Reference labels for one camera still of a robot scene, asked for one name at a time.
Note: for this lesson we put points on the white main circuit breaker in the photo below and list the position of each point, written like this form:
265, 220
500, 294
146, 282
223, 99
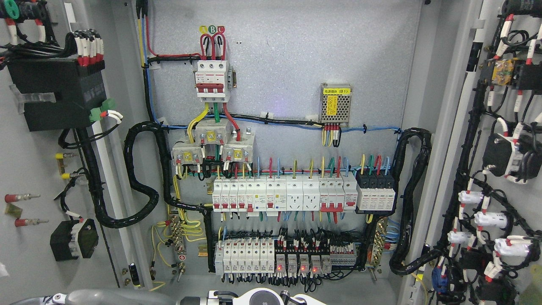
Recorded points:
213, 81

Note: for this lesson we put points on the black surge protector block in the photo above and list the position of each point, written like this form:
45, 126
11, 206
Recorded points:
376, 194

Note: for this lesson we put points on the grey cabinet door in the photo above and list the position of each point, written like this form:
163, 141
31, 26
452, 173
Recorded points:
480, 213
28, 166

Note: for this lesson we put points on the black relay terminal row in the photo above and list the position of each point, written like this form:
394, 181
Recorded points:
307, 257

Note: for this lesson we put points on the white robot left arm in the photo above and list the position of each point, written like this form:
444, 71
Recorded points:
257, 296

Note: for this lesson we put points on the grey current transformers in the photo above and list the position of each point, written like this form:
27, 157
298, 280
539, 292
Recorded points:
212, 139

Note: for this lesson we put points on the white lower breaker row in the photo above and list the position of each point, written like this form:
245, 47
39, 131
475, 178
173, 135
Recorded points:
245, 256

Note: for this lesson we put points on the metal mesh power supply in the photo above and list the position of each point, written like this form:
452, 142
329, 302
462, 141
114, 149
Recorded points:
335, 101

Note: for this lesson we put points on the black meter housing back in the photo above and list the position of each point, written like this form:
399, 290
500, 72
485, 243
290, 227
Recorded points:
58, 93

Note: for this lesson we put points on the white socket module row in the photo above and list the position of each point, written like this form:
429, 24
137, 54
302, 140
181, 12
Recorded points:
285, 194

